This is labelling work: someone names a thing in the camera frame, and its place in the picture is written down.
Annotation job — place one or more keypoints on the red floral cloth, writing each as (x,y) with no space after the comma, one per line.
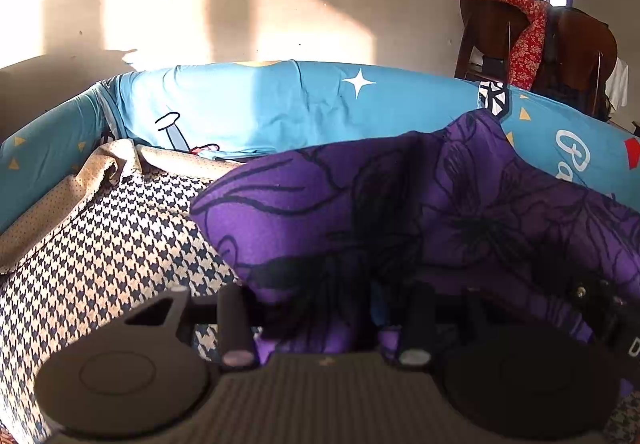
(526,55)

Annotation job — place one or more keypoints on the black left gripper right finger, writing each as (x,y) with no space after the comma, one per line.
(501,368)

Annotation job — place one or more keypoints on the purple floral jacket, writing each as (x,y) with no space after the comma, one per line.
(335,240)

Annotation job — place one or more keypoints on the brown wooden chair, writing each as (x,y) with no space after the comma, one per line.
(490,30)
(579,55)

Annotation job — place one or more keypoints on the blue printed bed bumper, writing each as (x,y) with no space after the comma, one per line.
(237,111)

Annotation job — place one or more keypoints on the teal printed side bumper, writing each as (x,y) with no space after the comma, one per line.
(56,144)

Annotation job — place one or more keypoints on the houndstooth mattress cover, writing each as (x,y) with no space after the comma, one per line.
(75,261)

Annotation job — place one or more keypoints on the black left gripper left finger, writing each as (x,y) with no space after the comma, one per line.
(148,370)

